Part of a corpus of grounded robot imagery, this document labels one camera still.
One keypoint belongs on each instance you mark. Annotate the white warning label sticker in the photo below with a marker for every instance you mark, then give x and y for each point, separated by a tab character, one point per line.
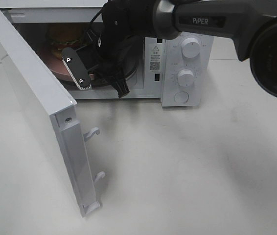
155	57

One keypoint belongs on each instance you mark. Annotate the burger with lettuce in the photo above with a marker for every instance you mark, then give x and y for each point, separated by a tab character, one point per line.
63	35

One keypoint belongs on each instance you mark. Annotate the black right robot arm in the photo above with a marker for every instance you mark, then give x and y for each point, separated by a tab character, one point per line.
250	24

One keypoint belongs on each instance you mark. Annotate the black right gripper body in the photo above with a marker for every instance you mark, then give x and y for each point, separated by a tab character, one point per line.
124	23

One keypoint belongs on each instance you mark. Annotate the white timer knob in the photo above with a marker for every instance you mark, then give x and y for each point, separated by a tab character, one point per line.
185	78

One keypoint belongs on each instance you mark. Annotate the glass turntable plate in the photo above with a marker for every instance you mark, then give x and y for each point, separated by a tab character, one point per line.
97	79

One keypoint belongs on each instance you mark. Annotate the round white door button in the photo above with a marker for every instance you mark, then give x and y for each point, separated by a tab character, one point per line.
181	97

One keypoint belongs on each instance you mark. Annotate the white microwave oven body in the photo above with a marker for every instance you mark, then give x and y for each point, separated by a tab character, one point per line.
32	17

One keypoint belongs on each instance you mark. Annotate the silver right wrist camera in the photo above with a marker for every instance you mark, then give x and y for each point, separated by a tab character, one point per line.
76	69

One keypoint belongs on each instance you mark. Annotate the white power knob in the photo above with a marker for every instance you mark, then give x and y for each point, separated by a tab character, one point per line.
190	47

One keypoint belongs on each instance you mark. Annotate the pink round plate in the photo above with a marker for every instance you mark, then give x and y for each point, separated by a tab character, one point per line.
51	56

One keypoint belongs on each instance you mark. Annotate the white microwave door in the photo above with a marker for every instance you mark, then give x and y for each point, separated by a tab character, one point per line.
50	112

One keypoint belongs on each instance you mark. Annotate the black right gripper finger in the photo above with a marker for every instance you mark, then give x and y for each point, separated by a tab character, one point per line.
121	87

